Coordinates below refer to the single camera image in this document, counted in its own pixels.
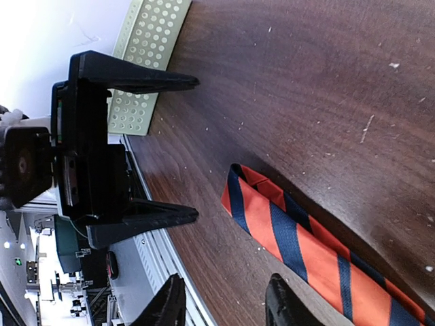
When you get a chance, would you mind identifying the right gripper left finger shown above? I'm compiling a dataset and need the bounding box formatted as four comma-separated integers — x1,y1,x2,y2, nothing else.
130,274,186,326

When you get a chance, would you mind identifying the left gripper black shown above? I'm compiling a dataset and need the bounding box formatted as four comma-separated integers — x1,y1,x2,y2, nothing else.
51,51,200,249

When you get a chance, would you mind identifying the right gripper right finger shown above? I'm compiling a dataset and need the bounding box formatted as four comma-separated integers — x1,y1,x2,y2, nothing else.
265,273,323,326

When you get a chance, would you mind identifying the red navy striped tie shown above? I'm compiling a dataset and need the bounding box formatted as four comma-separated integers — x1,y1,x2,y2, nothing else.
222,164,434,325

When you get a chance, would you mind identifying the pale green perforated basket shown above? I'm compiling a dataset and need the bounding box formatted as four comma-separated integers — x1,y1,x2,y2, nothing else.
107,0,192,136

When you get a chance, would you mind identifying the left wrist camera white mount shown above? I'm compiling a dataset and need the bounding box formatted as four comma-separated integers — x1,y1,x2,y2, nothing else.
1,107,53,211

